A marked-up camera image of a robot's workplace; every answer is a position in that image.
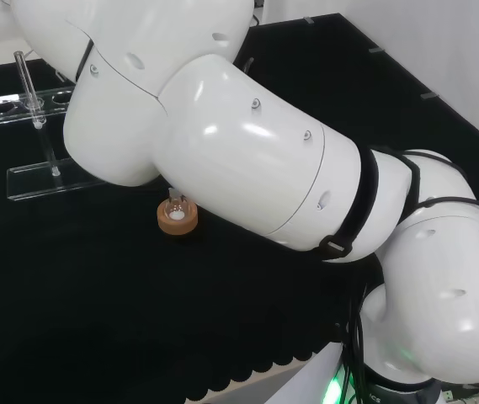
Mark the clear acrylic funnel stand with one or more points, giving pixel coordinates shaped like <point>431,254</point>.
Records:
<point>33,181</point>

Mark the round-bottom glass flask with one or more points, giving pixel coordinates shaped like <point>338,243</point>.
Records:
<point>176,210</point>

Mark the black cloth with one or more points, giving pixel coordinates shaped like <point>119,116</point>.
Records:
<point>96,315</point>

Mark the small grey cloth clip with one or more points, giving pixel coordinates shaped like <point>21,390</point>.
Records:
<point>311,19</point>
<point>376,49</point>
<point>429,95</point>

